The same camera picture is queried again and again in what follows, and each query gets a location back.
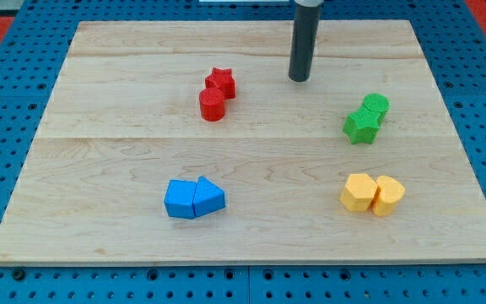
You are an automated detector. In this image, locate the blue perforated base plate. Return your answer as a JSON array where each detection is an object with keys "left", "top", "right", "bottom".
[{"left": 0, "top": 0, "right": 486, "bottom": 303}]

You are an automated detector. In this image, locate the green cylinder block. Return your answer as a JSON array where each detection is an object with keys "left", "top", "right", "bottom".
[{"left": 362, "top": 93, "right": 390, "bottom": 125}]

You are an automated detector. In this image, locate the green star block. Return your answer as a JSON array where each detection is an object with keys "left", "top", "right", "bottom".
[{"left": 343, "top": 106, "right": 381, "bottom": 144}]

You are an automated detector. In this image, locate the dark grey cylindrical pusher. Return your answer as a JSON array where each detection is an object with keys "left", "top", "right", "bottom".
[{"left": 289, "top": 3, "right": 321, "bottom": 82}]

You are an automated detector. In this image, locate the red star block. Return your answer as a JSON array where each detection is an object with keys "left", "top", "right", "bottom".
[{"left": 204, "top": 68, "right": 236, "bottom": 99}]

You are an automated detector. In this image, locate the yellow heart block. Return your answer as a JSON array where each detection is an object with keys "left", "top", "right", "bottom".
[{"left": 372, "top": 176, "right": 406, "bottom": 217}]

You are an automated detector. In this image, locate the blue cube block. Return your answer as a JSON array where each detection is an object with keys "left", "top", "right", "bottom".
[{"left": 164, "top": 179, "right": 197, "bottom": 219}]

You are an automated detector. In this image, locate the wooden board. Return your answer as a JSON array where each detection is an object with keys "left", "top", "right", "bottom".
[{"left": 0, "top": 19, "right": 486, "bottom": 267}]

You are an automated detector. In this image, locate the red cylinder block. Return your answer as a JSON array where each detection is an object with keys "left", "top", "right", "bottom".
[{"left": 198, "top": 87, "right": 225, "bottom": 122}]

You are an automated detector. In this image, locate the yellow hexagon block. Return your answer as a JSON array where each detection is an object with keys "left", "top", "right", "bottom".
[{"left": 339, "top": 173, "right": 378, "bottom": 212}]

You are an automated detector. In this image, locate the blue triangular block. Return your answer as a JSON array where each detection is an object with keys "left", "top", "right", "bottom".
[{"left": 193, "top": 176, "right": 225, "bottom": 217}]

